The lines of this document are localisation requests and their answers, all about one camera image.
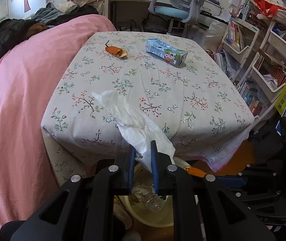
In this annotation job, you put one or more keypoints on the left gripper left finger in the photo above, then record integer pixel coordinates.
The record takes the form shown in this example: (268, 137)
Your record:
(82, 208)

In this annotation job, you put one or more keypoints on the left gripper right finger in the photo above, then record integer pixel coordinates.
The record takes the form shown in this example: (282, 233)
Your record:
(203, 207)

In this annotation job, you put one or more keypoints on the clear plastic bottle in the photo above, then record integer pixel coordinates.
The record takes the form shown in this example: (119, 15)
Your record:
(153, 202)

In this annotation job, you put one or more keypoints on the white tissue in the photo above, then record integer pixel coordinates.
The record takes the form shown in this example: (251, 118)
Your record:
(140, 191)
(136, 128)

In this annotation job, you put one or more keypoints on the orange peel piece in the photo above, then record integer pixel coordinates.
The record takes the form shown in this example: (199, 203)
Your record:
(195, 171)

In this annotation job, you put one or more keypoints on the yellow plastic basin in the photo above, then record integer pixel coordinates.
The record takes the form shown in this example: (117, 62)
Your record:
(162, 218)

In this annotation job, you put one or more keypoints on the pink duvet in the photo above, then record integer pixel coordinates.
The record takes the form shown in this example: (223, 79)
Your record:
(29, 74)

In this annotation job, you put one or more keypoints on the floral bed sheet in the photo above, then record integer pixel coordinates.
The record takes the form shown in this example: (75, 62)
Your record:
(195, 105)

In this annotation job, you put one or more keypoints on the white bookshelf rack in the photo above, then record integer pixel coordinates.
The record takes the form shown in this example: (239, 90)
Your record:
(254, 52)

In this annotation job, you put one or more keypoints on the blue green milk carton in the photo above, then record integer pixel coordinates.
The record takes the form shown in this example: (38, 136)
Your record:
(166, 52)

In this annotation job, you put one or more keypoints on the black jacket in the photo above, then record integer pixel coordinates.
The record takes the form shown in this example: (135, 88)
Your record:
(14, 31)

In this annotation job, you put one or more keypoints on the clothes pile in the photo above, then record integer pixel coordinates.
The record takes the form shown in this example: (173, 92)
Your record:
(54, 15)

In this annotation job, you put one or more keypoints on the blue desk chair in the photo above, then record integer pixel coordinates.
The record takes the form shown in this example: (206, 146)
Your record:
(184, 11)

